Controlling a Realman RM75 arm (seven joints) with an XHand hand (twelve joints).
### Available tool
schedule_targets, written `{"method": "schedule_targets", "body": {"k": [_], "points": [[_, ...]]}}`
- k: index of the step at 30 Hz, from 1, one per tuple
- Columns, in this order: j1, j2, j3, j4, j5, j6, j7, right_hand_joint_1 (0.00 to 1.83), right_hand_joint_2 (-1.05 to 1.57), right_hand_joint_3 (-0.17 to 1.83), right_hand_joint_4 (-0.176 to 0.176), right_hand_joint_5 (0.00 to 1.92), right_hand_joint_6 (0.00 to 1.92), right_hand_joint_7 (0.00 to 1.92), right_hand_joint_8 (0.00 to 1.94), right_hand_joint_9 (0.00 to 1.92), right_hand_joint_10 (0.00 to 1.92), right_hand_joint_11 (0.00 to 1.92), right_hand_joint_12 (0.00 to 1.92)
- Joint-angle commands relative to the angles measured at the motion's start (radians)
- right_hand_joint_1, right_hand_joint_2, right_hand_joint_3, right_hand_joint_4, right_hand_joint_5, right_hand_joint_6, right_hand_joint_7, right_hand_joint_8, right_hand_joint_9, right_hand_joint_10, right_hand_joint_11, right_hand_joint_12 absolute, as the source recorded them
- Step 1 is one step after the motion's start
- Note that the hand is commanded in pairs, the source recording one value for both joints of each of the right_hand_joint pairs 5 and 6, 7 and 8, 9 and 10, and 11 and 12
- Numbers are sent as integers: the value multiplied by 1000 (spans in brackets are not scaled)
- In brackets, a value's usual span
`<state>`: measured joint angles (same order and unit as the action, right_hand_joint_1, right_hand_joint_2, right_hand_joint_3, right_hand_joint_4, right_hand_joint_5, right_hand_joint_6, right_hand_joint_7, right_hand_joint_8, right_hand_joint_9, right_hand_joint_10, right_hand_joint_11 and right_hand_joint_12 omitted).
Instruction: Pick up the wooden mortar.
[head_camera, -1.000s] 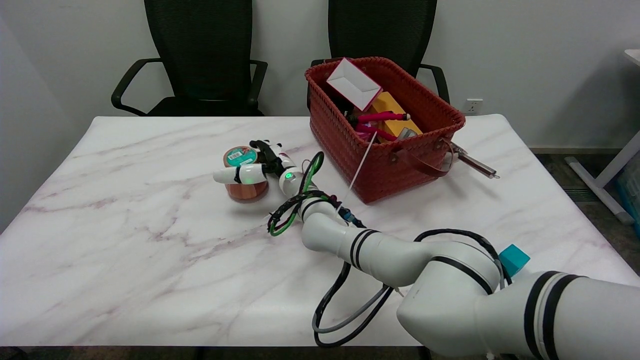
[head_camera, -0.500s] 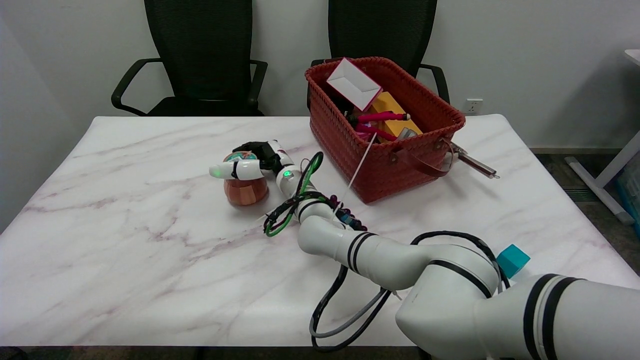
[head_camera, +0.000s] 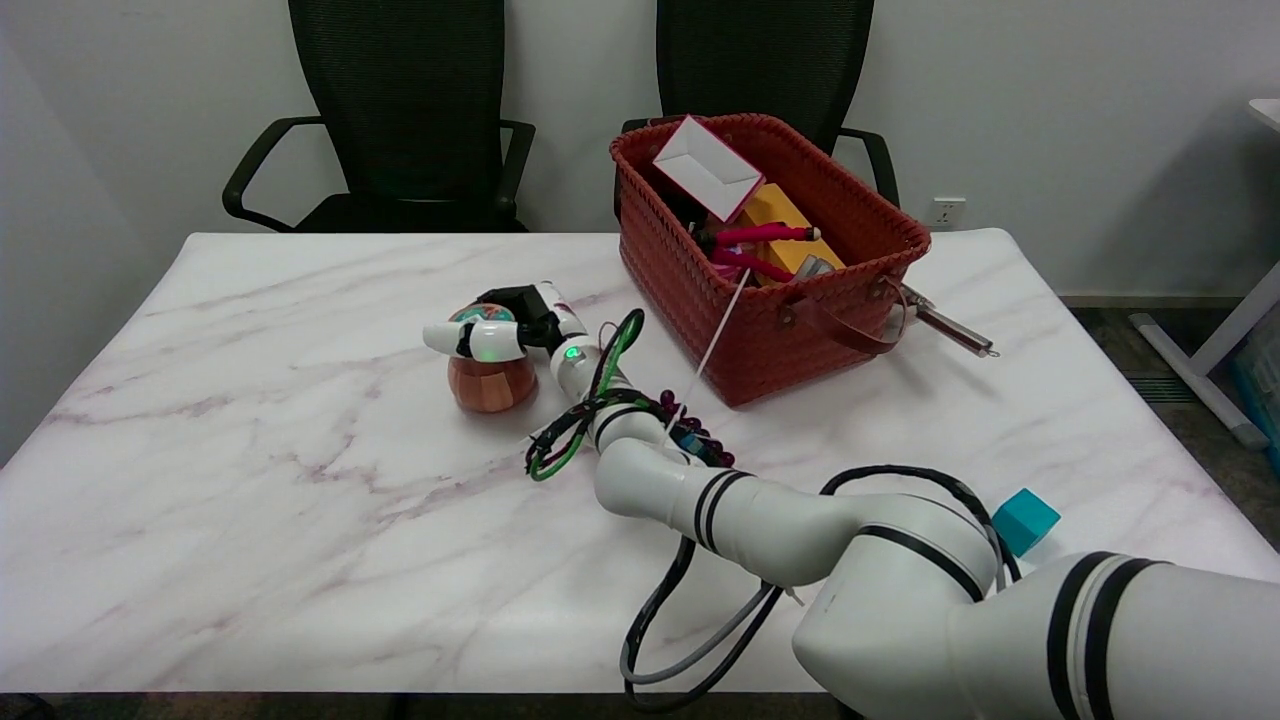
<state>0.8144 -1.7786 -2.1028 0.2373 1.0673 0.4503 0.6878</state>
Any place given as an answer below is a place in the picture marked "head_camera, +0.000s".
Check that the pink flexible tripod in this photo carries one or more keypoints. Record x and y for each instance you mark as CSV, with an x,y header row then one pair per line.
x,y
760,235

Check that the white open cardboard box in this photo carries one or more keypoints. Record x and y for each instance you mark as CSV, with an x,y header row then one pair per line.
x,y
708,168

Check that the red woven basket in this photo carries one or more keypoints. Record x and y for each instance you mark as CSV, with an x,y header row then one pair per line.
x,y
830,300

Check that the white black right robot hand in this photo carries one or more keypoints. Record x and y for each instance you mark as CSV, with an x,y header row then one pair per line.
x,y
490,342

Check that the yellow box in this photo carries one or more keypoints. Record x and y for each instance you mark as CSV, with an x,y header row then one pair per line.
x,y
785,215

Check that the orange jar with green lid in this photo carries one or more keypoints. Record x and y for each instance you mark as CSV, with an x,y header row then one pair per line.
x,y
490,385

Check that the silver metal tool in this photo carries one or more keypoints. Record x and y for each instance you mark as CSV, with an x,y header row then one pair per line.
x,y
945,326

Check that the teal cube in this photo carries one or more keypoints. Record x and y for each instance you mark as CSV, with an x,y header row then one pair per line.
x,y
1030,520

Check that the white desk leg frame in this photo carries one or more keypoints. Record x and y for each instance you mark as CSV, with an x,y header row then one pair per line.
x,y
1220,350

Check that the white wall outlet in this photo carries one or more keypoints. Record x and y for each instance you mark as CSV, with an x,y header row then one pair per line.
x,y
945,213

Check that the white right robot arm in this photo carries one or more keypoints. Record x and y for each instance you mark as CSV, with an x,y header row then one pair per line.
x,y
900,570

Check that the white desk top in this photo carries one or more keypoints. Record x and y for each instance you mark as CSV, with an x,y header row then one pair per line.
x,y
1268,112

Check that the black mesh office chair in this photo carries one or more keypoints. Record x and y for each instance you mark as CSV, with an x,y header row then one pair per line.
x,y
400,90
760,60

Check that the dark purple grape bunch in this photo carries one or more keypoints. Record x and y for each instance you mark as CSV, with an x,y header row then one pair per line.
x,y
668,403

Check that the white zip tie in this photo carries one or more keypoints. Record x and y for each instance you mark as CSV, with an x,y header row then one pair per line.
x,y
712,340

